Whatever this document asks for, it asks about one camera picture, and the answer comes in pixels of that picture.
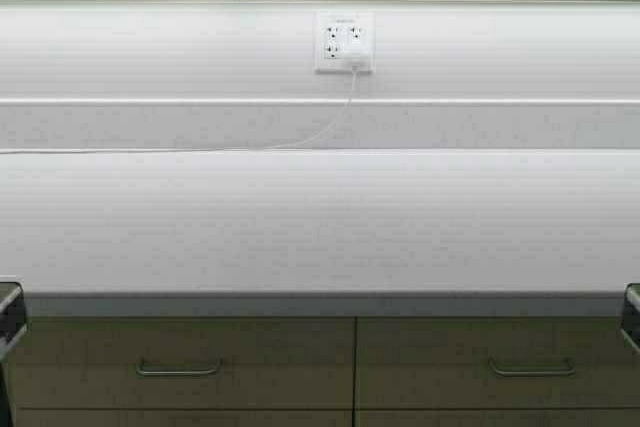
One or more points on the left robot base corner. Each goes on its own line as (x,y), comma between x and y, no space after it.
(14,317)

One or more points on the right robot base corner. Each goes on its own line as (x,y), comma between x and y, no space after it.
(630,318)

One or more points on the lower right cabinet door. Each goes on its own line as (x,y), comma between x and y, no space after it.
(558,417)

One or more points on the cabinet door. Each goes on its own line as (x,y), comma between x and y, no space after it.
(558,417)
(77,417)

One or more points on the lower left cabinet door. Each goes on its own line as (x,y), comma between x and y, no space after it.
(77,417)

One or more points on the right wooden drawer front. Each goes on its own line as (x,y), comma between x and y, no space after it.
(441,363)

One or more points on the wooden drawer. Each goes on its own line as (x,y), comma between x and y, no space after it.
(441,363)
(269,363)

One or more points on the left wooden drawer front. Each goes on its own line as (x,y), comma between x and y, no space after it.
(269,363)

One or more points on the white wall outlet plate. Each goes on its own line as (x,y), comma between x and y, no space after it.
(344,41)

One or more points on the left drawer metal handle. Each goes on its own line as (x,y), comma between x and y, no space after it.
(147,370)

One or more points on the drawer metal handle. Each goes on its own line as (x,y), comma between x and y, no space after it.
(567,369)
(147,370)

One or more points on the right drawer metal handle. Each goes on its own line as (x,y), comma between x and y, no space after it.
(567,369)

